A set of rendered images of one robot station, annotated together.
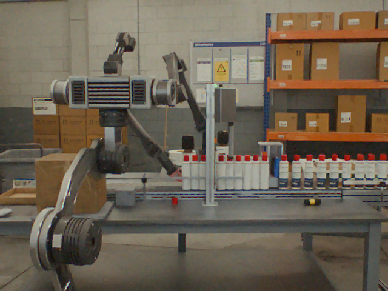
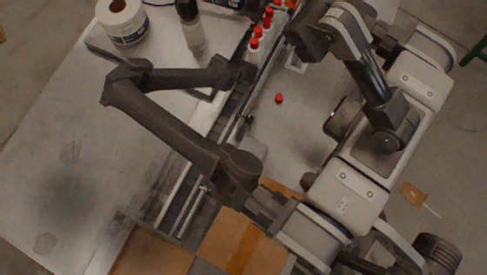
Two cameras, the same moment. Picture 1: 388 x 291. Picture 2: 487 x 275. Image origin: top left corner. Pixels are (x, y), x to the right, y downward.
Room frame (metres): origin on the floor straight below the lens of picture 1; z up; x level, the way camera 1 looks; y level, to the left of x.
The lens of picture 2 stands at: (2.26, 0.72, 2.16)
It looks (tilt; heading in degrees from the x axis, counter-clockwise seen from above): 71 degrees down; 303
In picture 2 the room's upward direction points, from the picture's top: 6 degrees counter-clockwise
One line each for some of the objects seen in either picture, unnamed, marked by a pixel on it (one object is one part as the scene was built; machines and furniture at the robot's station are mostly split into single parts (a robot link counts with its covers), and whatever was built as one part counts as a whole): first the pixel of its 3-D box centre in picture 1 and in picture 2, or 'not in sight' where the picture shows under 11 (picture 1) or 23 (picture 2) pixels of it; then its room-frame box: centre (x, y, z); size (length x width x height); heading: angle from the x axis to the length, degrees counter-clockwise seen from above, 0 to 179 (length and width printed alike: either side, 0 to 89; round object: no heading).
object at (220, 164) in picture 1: (220, 172); (276, 16); (2.60, -0.14, 0.98); 0.05 x 0.05 x 0.20
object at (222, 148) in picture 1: (222, 150); not in sight; (3.20, -0.18, 1.04); 0.09 x 0.09 x 0.29
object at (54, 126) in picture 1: (83, 145); not in sight; (6.30, 1.62, 0.70); 1.20 x 0.82 x 1.39; 86
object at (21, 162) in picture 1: (30, 182); not in sight; (4.76, 1.81, 0.48); 0.89 x 0.63 x 0.96; 9
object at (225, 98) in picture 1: (220, 105); not in sight; (2.52, -0.13, 1.38); 0.17 x 0.10 x 0.19; 146
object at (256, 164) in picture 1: (255, 171); not in sight; (2.61, -0.34, 0.98); 0.05 x 0.05 x 0.20
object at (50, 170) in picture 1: (72, 182); (256, 231); (2.29, 0.65, 0.99); 0.30 x 0.24 x 0.27; 90
